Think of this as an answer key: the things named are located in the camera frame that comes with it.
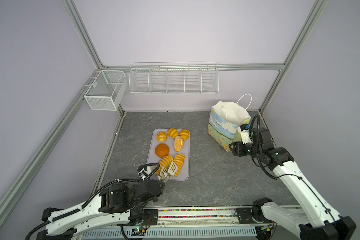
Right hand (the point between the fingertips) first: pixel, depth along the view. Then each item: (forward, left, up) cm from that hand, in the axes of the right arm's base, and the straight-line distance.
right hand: (235, 145), depth 77 cm
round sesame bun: (+17, +43, -16) cm, 49 cm away
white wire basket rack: (+47, +34, +10) cm, 59 cm away
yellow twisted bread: (+19, +27, -16) cm, 37 cm away
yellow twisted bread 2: (+20, +36, -16) cm, 44 cm away
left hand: (-21, +36, -5) cm, 42 cm away
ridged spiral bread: (-2, +39, -16) cm, 42 cm away
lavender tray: (-8, +27, -19) cm, 34 cm away
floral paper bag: (+23, +1, -4) cm, 24 cm away
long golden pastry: (0, +30, -16) cm, 34 cm away
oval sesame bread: (+11, +31, -15) cm, 36 cm away
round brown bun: (+7, +41, -16) cm, 45 cm away
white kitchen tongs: (-13, +36, -6) cm, 39 cm away
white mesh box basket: (+36, +76, +9) cm, 85 cm away
